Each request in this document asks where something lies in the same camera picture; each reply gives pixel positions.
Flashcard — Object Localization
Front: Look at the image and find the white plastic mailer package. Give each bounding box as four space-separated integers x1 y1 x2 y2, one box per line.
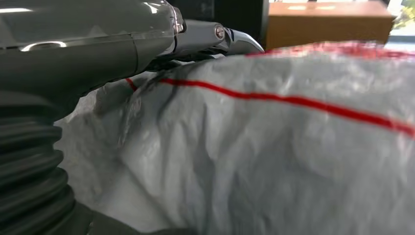
53 40 415 235

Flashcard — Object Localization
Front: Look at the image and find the brown cardboard delivery box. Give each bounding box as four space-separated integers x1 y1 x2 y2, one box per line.
265 0 397 51

